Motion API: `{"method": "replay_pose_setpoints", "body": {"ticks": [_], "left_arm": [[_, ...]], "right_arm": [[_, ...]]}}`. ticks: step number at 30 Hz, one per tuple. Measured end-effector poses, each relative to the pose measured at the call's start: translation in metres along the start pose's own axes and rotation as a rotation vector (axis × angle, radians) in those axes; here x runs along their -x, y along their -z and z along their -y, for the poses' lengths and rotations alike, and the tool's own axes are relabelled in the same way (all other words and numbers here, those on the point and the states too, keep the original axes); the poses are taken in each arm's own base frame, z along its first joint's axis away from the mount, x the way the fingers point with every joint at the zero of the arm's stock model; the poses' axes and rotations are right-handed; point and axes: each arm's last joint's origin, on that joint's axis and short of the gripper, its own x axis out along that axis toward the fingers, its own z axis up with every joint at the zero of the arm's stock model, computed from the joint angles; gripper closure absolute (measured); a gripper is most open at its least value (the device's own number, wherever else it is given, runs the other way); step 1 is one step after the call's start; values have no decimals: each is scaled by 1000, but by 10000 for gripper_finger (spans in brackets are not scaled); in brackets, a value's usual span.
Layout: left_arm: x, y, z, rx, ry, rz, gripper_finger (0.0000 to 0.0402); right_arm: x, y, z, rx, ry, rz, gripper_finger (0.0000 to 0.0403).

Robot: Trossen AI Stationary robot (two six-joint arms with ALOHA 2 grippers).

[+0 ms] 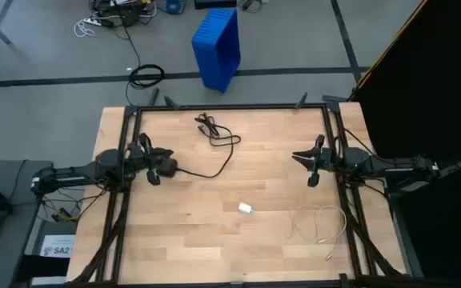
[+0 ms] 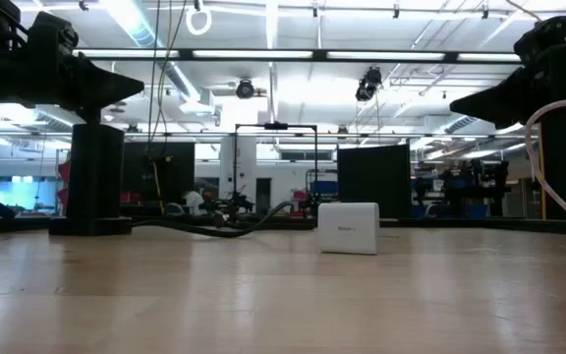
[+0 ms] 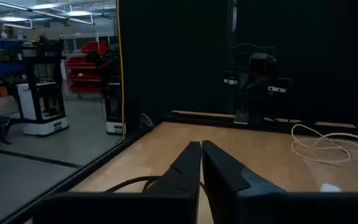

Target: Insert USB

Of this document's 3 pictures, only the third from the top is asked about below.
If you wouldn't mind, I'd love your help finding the black backdrop curtain yellow edge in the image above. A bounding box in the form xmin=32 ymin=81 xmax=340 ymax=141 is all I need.
xmin=116 ymin=0 xmax=358 ymax=138

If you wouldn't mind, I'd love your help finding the black aluminium table frame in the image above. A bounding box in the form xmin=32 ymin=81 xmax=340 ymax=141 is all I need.
xmin=0 ymin=109 xmax=358 ymax=224

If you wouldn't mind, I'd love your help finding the white USB charger block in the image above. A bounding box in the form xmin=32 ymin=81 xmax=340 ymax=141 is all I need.
xmin=319 ymin=183 xmax=342 ymax=194

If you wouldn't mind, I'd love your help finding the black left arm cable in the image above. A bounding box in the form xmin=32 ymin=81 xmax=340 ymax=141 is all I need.
xmin=103 ymin=175 xmax=164 ymax=194

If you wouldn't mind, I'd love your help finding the white-based mobile robot station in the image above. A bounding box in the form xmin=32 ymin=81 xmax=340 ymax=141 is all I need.
xmin=99 ymin=46 xmax=126 ymax=135
xmin=14 ymin=37 xmax=70 ymax=137

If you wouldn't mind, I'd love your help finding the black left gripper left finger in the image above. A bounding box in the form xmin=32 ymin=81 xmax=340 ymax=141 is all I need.
xmin=144 ymin=141 xmax=202 ymax=194

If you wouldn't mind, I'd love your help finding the red bin rack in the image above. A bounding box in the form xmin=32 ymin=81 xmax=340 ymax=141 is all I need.
xmin=64 ymin=40 xmax=109 ymax=94

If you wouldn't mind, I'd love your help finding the blue storage shelving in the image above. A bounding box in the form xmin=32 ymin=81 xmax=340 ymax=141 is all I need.
xmin=0 ymin=23 xmax=27 ymax=100

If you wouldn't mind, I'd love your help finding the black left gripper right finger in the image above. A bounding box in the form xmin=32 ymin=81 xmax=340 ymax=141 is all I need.
xmin=201 ymin=139 xmax=288 ymax=224

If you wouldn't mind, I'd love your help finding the white USB cable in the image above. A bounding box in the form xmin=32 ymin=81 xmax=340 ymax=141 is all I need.
xmin=290 ymin=123 xmax=358 ymax=165

